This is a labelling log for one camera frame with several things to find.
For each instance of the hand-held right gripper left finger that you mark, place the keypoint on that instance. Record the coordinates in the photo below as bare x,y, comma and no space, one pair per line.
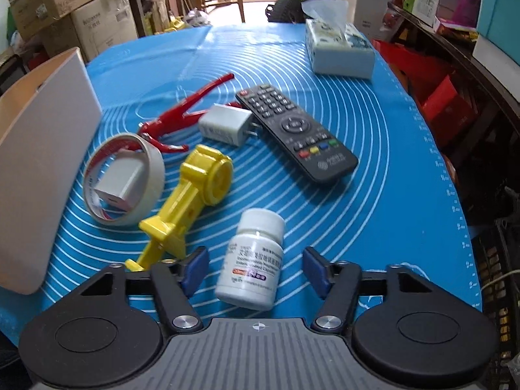
196,269

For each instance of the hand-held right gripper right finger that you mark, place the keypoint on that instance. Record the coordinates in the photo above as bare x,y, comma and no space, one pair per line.
315,273

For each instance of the white pill bottle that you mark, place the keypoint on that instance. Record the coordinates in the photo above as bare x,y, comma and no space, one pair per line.
252,260

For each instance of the yellow plastic tool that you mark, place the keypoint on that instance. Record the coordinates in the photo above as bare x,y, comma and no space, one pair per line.
191,195

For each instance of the white tape roll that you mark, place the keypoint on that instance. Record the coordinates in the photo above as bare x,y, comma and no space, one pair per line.
153,189

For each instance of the white cube charger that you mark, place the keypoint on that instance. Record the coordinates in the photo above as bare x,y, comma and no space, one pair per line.
118,187

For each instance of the black remote control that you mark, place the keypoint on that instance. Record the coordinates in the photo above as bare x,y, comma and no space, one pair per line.
292,130

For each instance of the beige plastic bin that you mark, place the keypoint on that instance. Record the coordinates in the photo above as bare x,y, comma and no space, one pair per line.
40,150

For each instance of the blue silicone mat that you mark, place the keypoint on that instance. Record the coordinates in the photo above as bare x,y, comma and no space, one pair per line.
386,211

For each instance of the white pronged power adapter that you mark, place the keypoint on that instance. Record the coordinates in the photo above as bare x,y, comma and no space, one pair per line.
221,126

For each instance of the red pliers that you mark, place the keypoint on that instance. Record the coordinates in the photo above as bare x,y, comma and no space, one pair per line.
174,115

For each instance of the black plastic crate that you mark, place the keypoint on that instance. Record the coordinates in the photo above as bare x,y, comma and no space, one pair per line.
499,292

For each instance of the white tissue pack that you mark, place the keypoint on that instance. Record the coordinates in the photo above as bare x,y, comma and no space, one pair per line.
341,57

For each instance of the red boxes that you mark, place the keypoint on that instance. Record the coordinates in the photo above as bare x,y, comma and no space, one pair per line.
430,85

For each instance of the crumpled plastic bag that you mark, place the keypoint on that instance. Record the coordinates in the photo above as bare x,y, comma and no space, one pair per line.
197,18

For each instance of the plastic-wrapped cardboard box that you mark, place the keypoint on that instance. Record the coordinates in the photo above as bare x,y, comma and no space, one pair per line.
101,24

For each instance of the dark wooden shelf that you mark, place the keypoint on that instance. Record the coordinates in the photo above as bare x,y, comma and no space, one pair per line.
467,55

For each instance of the white appliance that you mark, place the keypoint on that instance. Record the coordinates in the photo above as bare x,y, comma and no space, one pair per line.
371,0

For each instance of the teal box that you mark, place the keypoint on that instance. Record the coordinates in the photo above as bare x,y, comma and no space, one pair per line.
499,4

